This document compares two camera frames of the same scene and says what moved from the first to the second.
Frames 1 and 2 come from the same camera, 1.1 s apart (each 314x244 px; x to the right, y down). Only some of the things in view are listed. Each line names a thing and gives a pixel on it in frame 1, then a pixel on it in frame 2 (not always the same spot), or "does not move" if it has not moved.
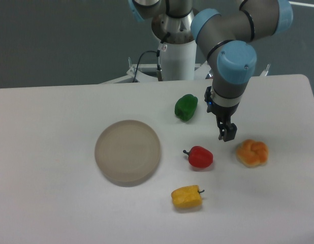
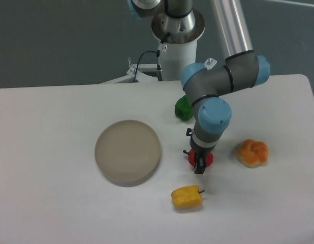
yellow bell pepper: [186, 196] does not move
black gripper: [223, 114] -> [200, 160]
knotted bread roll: [252, 153] does not move
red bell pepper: [199, 156] does not move
